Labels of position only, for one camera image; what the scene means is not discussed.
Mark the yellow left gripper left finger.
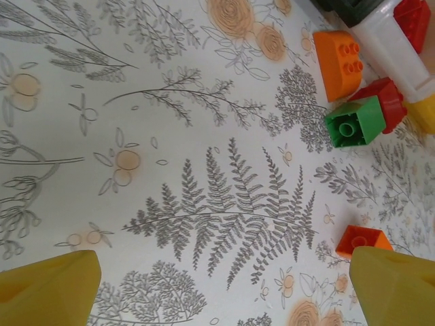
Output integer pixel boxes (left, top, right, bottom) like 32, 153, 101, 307
0, 249, 102, 326

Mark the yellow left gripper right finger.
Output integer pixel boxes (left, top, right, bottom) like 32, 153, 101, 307
349, 246, 435, 326

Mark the red lego brick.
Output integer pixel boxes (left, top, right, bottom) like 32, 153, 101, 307
393, 0, 432, 54
348, 77, 408, 135

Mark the orange lego brick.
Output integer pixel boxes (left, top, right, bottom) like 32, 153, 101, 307
312, 30, 367, 103
335, 224, 395, 264

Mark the green lego brick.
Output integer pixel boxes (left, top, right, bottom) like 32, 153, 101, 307
324, 96, 388, 149

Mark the yellow plastic container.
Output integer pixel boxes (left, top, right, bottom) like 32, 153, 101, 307
406, 96, 435, 135

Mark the floral patterned tablecloth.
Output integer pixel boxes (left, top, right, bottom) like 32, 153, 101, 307
0, 0, 435, 326

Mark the white plastic container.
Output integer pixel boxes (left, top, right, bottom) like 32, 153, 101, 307
349, 0, 435, 103

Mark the black plastic container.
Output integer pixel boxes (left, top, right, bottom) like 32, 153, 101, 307
311, 0, 378, 28

